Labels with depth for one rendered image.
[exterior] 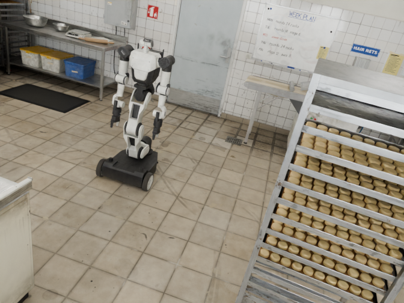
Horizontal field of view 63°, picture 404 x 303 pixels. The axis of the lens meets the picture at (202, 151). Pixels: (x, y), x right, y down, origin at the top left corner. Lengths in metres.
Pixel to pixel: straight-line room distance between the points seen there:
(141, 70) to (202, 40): 2.67
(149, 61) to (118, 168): 1.14
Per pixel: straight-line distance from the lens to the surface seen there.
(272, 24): 5.56
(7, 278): 2.30
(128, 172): 3.50
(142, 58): 3.24
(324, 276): 1.84
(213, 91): 5.89
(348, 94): 1.37
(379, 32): 5.69
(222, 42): 5.72
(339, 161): 1.45
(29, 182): 2.07
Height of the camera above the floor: 2.03
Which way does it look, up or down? 26 degrees down
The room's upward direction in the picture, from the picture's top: 12 degrees clockwise
